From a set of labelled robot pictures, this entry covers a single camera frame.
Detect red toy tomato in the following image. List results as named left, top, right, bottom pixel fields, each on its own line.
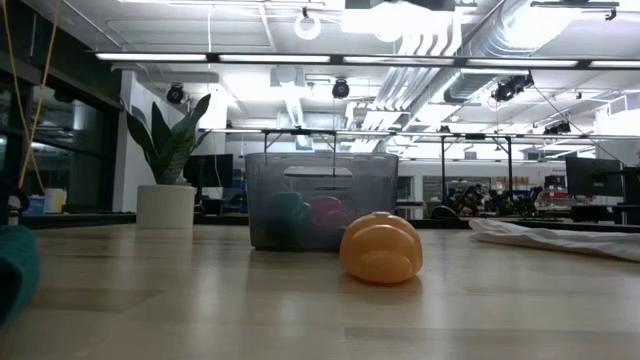
left=308, top=195, right=347, bottom=226

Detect pink toy fruit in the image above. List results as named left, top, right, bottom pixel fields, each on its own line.
left=319, top=209, right=354, bottom=239

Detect green toy pepper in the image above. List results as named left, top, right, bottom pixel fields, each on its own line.
left=267, top=191, right=314, bottom=246

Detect orange toy pumpkin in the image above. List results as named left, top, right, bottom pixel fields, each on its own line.
left=338, top=210, right=425, bottom=285

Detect translucent grey tupperware container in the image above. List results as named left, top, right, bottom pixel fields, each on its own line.
left=243, top=151, right=400, bottom=253

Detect black computer monitor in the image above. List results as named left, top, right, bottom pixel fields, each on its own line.
left=565, top=156, right=624, bottom=199
left=182, top=153, right=235, bottom=189

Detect round white ceiling lamp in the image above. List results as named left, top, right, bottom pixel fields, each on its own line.
left=293, top=10, right=323, bottom=42

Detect snake plant in white pot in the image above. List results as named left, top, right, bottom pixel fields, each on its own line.
left=121, top=93, right=214, bottom=230

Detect black background robot arms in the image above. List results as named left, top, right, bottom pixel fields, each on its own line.
left=432, top=182, right=544, bottom=220

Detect long ceiling light strip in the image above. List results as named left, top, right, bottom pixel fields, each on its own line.
left=94, top=51, right=640, bottom=70

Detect white folded towel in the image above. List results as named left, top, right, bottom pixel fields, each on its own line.
left=468, top=217, right=640, bottom=264

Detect white tub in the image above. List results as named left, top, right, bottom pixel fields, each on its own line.
left=43, top=187, right=68, bottom=215

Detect blue box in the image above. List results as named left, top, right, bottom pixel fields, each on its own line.
left=22, top=194, right=47, bottom=217

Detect dark green folded cloth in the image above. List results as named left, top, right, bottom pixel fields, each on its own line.
left=0, top=224, right=42, bottom=329

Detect black background table frame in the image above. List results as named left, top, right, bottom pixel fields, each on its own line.
left=259, top=127, right=516, bottom=206

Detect black ceiling camera cluster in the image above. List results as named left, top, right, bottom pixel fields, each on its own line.
left=490, top=73, right=535, bottom=103

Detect silver ventilation duct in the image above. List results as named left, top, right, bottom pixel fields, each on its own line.
left=379, top=0, right=566, bottom=134

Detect black aluminium table frame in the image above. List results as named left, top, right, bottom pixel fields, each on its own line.
left=19, top=212, right=640, bottom=234

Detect yellow cable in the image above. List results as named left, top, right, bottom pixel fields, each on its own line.
left=1, top=0, right=60, bottom=197

